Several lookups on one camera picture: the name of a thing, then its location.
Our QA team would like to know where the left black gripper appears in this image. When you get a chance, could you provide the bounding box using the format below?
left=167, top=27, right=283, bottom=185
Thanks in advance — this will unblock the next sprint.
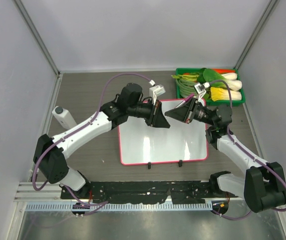
left=128, top=98, right=170, bottom=128

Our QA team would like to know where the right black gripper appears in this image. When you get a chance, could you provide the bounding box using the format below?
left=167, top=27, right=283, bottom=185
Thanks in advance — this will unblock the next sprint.
left=165, top=97, right=216, bottom=127

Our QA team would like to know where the pink framed whiteboard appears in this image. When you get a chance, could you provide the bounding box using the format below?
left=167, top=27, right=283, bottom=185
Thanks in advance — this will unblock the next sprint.
left=117, top=98, right=209, bottom=166

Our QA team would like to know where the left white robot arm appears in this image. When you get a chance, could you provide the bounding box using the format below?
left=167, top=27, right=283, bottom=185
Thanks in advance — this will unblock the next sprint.
left=33, top=83, right=170, bottom=200

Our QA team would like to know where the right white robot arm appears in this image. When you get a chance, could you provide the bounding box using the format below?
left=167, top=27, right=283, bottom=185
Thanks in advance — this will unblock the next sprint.
left=165, top=98, right=286, bottom=213

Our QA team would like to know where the green long beans bundle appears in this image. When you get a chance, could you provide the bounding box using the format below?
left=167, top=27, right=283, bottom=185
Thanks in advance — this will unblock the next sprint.
left=175, top=79, right=197, bottom=99

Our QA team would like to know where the yellow bok choy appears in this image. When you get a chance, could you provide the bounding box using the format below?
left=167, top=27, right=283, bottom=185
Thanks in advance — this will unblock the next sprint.
left=210, top=87, right=242, bottom=102

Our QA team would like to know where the green bok choy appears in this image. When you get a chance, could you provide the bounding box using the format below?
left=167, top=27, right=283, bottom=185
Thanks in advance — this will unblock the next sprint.
left=197, top=68, right=242, bottom=91

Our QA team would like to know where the green plastic tray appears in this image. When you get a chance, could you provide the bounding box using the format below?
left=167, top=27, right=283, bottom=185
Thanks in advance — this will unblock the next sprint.
left=172, top=68, right=245, bottom=106

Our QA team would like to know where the orange carrot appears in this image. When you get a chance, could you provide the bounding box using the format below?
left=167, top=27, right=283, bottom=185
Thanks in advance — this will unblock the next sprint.
left=213, top=68, right=235, bottom=74

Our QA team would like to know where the white bok choy back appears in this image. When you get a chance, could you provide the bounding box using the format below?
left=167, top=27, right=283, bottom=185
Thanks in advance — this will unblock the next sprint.
left=221, top=72, right=238, bottom=81

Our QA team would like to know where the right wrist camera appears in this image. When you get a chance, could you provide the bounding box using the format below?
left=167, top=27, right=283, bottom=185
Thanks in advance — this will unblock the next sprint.
left=193, top=82, right=206, bottom=101

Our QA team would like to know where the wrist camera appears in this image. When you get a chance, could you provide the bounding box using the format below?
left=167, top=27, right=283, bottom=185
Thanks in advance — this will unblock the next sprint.
left=193, top=82, right=206, bottom=101
left=149, top=85, right=166, bottom=105

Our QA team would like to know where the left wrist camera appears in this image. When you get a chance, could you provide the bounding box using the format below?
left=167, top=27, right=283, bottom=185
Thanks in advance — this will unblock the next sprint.
left=149, top=85, right=166, bottom=105

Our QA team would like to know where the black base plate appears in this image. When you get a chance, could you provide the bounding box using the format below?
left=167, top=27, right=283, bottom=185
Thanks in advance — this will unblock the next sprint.
left=73, top=180, right=235, bottom=205

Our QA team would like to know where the white slotted cable duct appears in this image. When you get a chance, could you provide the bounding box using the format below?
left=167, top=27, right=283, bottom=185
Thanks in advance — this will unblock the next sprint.
left=25, top=201, right=212, bottom=212

